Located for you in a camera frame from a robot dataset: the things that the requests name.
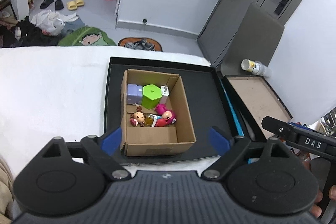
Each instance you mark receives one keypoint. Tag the yellow slipper pair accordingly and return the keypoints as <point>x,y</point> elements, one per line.
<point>79,3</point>
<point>71,5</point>

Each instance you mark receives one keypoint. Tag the black slipper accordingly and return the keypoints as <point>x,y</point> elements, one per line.
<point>59,5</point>
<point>46,3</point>

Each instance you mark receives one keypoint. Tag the green cartoon cushion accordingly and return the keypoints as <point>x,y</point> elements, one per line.
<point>86,36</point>

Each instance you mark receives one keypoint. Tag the grey cabinet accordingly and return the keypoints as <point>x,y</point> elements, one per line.
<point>243,29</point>

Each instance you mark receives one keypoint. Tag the black shallow tray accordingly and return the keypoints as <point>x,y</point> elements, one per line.
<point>212,102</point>

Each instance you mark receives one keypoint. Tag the brown board black frame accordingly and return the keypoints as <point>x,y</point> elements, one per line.
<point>260,99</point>

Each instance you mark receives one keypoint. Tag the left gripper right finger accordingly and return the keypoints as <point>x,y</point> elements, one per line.
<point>231,150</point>

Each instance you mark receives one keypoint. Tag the black slipper left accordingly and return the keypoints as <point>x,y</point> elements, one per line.
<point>46,3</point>

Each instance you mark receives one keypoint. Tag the black door handle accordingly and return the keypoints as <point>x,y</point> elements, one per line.
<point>282,4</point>

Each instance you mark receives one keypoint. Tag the green hexagonal container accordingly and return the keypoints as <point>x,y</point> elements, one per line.
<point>151,96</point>

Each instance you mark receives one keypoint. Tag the brown haired girl figurine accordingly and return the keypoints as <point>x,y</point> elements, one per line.
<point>138,118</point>

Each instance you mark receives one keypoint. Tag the pink dinosaur toy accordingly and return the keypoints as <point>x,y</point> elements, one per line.
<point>166,113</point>

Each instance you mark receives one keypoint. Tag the black slipper right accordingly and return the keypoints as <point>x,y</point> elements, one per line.
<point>59,5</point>

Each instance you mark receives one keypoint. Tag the white power adapter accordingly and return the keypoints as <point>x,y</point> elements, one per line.
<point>164,94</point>

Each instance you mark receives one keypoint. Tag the white plastic bag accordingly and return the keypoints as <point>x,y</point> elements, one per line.
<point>52,22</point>

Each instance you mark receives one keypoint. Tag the purple plastic box toy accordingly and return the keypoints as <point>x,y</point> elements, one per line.
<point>134,94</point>

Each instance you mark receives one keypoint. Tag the brown cardboard box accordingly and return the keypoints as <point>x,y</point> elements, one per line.
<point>169,140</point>

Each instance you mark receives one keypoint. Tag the yellow slipper pair left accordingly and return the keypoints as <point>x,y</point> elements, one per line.
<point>71,5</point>

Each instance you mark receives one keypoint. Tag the yellow slipper pair right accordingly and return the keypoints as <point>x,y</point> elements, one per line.
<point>79,3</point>

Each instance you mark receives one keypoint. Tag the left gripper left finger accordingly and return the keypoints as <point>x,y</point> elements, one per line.
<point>100,150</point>

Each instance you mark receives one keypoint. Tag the white yellow cup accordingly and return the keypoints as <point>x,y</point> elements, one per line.
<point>256,68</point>

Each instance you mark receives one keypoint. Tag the orange rimmed floor mat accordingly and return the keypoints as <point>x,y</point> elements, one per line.
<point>146,44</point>

